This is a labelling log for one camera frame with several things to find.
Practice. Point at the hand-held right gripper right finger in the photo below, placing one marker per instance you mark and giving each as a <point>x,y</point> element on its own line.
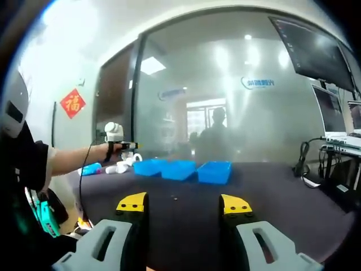
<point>282,254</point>

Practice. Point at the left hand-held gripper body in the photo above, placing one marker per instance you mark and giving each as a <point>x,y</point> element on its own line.
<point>114,132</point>

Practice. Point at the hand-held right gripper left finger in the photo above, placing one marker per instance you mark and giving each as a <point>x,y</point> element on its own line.
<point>96,248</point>

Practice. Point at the blue plastic bin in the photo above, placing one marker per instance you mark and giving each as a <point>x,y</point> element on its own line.
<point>213,175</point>
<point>148,168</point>
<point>177,170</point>

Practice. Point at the screws nuts and washers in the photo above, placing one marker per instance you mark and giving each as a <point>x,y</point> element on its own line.
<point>175,199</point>

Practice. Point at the person's left hand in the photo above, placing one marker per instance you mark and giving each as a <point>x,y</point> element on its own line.
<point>114,149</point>

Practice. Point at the white tape roll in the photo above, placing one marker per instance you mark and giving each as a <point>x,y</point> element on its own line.
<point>134,157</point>

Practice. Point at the white crumpled cloth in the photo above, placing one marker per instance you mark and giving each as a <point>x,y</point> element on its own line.
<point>118,168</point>

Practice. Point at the dark door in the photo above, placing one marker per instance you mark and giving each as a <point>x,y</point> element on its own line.
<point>112,93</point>

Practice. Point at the blue tissue packet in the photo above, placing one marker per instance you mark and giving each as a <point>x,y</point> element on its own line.
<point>90,169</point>

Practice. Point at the black bag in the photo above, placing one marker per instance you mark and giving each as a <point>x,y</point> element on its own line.
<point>59,206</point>

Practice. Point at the teal box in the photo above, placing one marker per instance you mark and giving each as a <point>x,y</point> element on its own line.
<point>48,217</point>

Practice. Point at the person's dark clothing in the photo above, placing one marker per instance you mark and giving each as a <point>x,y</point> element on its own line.
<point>19,240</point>

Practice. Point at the black and white power adapter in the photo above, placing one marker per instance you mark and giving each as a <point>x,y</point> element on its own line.
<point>311,182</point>

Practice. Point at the black laptop stand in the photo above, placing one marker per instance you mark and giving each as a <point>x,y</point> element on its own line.
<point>335,175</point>

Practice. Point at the white worn chest device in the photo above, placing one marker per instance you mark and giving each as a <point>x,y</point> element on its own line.
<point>14,107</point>

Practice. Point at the white laptop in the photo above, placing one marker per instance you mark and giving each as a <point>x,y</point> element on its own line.
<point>330,113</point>

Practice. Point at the laptop with purple screen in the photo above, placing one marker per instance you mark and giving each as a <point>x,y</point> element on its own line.
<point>355,118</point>

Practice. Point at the red diamond wall decoration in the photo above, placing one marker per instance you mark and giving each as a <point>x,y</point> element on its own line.
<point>72,103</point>

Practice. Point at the large black wall monitor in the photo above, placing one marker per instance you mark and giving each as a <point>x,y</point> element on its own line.
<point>313,50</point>

